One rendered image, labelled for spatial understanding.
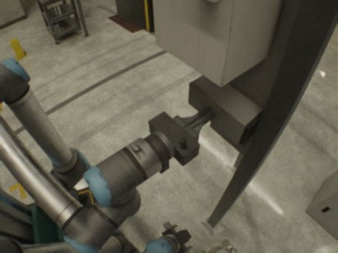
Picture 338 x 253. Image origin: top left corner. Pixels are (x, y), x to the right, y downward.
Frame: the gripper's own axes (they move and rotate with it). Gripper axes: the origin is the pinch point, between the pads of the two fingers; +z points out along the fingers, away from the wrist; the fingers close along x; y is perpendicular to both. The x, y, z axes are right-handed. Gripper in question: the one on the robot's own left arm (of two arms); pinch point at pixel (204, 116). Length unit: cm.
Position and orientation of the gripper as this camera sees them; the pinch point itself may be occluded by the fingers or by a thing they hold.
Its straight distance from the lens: 57.4
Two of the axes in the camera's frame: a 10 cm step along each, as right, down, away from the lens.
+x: -6.3, -5.8, 5.2
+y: -0.3, -6.5, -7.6
